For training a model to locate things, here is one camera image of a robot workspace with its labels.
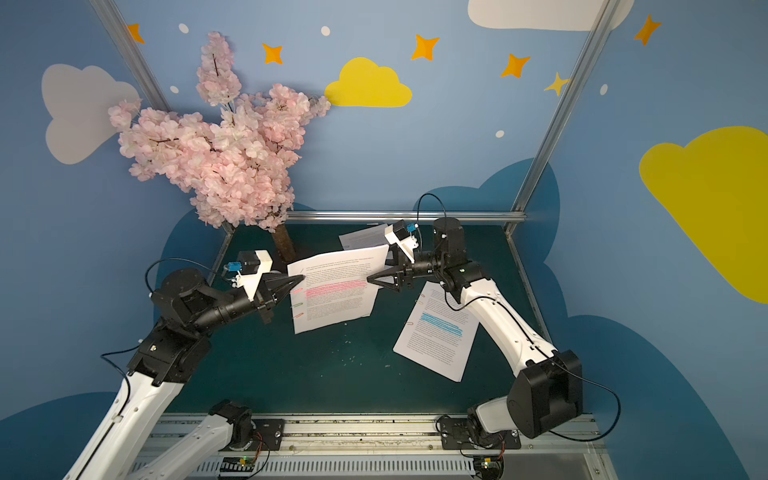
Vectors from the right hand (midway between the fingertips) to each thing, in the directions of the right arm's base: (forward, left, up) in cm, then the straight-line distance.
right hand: (376, 266), depth 69 cm
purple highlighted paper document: (+39, +8, -33) cm, 51 cm away
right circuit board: (-34, -30, -36) cm, 58 cm away
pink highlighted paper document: (-5, +9, -2) cm, 11 cm away
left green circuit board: (-38, +33, -35) cm, 61 cm away
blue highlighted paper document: (-1, -19, -33) cm, 38 cm away
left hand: (-7, +15, +7) cm, 18 cm away
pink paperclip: (-10, +18, -8) cm, 22 cm away
